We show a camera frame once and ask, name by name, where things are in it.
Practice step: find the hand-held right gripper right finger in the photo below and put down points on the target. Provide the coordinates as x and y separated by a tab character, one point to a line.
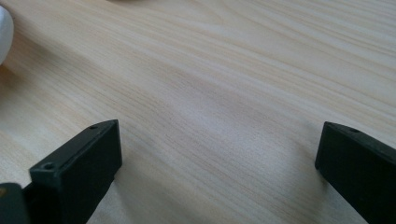
358	168

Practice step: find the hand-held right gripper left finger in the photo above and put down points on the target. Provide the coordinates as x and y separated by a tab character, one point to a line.
77	174

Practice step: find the white round object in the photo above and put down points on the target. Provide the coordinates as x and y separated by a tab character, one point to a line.
4	34

